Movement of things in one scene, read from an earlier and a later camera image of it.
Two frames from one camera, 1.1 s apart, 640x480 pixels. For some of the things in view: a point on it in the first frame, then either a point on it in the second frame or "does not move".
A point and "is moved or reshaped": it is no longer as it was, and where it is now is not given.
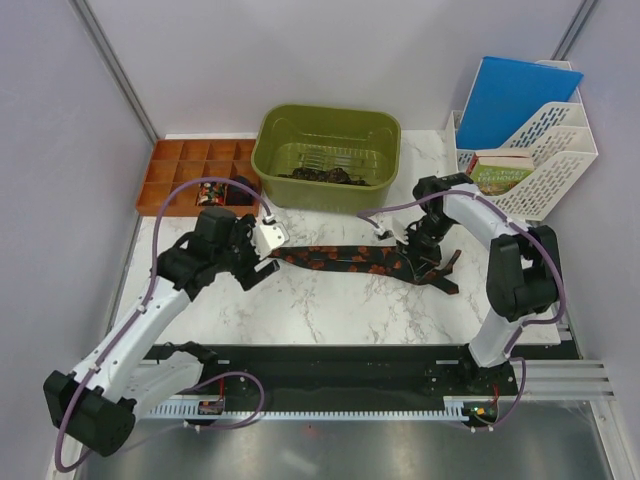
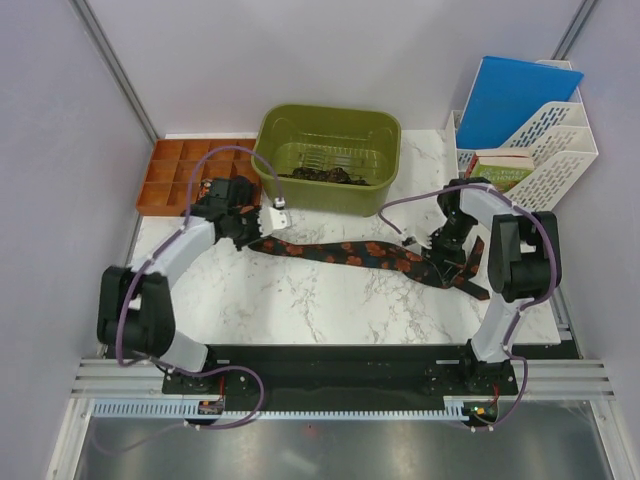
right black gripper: x=417 y=256 -> x=448 y=266
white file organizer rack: x=560 y=143 does not move
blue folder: x=506 y=94 does not move
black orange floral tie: x=384 y=260 is moved or reshaped
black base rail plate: x=351 y=372 does not move
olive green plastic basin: x=327 y=158 does not move
